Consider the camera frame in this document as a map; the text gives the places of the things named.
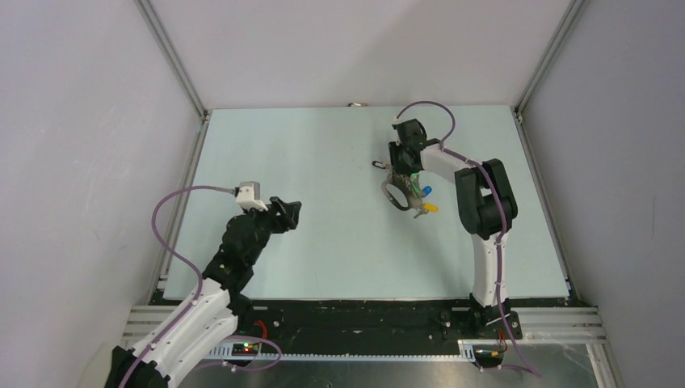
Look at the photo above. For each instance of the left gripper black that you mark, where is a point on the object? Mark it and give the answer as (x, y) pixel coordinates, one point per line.
(290, 208)

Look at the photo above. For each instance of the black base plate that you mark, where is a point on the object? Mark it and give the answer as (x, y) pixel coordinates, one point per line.
(369, 327)

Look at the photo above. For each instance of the aluminium frame post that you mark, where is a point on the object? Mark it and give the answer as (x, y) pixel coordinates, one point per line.
(561, 34)
(168, 50)

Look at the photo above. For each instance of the right aluminium frame post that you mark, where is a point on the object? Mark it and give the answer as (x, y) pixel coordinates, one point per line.
(561, 34)

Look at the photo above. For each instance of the right controller board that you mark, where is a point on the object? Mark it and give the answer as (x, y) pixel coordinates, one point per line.
(489, 353)

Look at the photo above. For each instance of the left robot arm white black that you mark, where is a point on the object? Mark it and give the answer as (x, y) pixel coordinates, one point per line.
(213, 311)

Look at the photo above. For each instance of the silver key with yellow tag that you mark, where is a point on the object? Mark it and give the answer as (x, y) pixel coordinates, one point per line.
(420, 213)

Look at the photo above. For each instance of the green key tag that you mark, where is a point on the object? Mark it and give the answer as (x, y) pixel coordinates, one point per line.
(415, 186)

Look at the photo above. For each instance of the yellow key tag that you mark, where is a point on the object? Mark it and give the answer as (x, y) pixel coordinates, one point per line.
(430, 208)

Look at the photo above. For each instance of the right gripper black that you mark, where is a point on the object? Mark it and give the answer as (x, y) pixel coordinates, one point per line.
(397, 167)

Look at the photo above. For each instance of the controller board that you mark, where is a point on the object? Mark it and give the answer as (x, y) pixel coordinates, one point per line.
(489, 353)
(245, 349)

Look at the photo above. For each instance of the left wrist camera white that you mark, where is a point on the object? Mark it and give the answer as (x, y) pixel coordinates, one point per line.
(247, 196)

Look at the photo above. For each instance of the left controller board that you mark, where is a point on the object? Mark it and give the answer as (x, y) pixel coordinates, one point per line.
(245, 349)

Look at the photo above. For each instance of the left aluminium frame post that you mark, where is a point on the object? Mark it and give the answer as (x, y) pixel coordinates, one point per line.
(168, 50)

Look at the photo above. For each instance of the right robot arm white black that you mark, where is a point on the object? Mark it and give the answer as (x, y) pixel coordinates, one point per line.
(486, 207)

